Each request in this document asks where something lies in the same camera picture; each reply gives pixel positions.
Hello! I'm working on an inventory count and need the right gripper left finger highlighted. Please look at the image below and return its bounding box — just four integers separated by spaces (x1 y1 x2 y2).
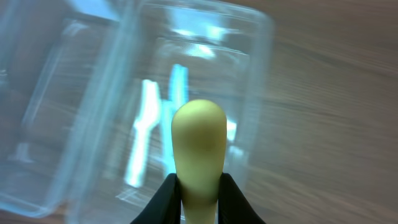
131 174 181 224

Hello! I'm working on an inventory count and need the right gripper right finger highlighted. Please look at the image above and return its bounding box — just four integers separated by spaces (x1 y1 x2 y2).
218 173 266 224

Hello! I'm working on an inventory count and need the white plastic knife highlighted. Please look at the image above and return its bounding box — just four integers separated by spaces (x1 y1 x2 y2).
226 119 237 142
124 80 161 188

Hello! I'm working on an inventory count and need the cream yellow plastic knife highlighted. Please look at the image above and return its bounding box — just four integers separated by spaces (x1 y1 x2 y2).
171 100 227 224

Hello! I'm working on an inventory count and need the right clear plastic container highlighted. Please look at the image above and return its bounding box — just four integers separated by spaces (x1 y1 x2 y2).
66 1 273 224

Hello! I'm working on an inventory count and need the clear plastic container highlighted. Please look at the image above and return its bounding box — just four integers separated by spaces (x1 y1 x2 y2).
1 0 126 218
66 1 273 224

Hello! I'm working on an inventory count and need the left clear plastic container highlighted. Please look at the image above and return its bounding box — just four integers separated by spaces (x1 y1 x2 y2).
1 0 126 218

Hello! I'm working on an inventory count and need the light blue plastic knife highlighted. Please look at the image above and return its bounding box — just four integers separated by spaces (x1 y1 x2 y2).
160 64 188 177

